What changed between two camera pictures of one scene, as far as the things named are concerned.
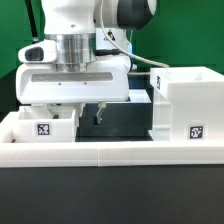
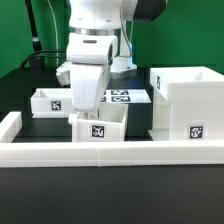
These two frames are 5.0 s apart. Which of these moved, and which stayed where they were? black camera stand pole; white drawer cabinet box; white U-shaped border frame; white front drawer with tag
Moved: white front drawer with tag
Stayed: white drawer cabinet box; white U-shaped border frame; black camera stand pole
